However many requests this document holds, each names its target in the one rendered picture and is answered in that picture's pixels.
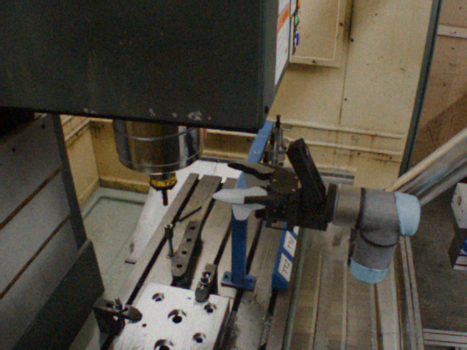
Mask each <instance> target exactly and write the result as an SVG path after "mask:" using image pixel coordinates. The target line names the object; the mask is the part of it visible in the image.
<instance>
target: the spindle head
mask: <svg viewBox="0 0 467 350"><path fill-rule="evenodd" d="M287 5H289V4H287ZM287 5H286V6H285V8H286V7H287ZM285 8H284V9H285ZM284 9H283V10H284ZM283 10H282V11H283ZM282 11H281V13H282ZM281 13H279V0H0V110H1V109H2V110H8V111H14V112H16V111H20V112H27V113H46V114H52V115H53V114H59V115H66V116H73V117H76V116H79V117H86V118H101V119H105V118H107V119H114V120H123V121H130V122H137V123H159V124H167V125H174V126H181V127H190V128H204V129H212V130H220V131H228V132H236V133H251V134H258V133H259V129H263V127H264V124H265V122H266V119H267V117H268V115H269V111H270V109H271V107H272V105H273V102H274V99H275V98H276V95H277V93H278V92H277V91H278V89H279V85H280V83H281V81H282V79H283V77H284V74H285V72H286V69H287V67H288V65H289V53H290V43H291V33H290V32H291V22H292V18H293V17H294V14H295V9H294V13H293V14H292V16H291V17H290V18H289V41H288V52H287V61H286V63H285V64H284V68H283V70H282V72H281V74H280V76H279V79H278V81H277V82H276V85H275V86H274V84H275V69H276V56H277V30H278V18H279V16H280V15H279V14H281Z"/></svg>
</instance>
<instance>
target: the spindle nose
mask: <svg viewBox="0 0 467 350"><path fill-rule="evenodd" d="M112 124H113V134H114V139H115V143H116V149H117V154H118V160H119V161H120V162H121V163H122V165H124V166H125V167H126V168H129V169H131V170H132V171H135V172H137V173H144V174H165V173H174V172H177V171H180V170H183V169H185V168H187V167H189V166H191V165H192V164H194V163H195V162H197V161H198V160H199V159H200V157H201V156H202V154H203V128H196V127H181V126H174V125H167V124H159V123H150V122H145V123H143V122H130V121H123V120H114V119H112Z"/></svg>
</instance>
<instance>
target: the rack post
mask: <svg viewBox="0 0 467 350"><path fill-rule="evenodd" d="M247 227H248V217H247V218H246V219H244V220H237V219H236V218H235V217H234V213H233V209H232V207H231V272H230V271H224V272H223V276H222V279H221V282H220V284H223V285H227V286H232V287H237V288H245V289H249V290H252V289H253V287H254V284H255V282H256V278H257V277H256V276H254V275H248V274H246V257H247Z"/></svg>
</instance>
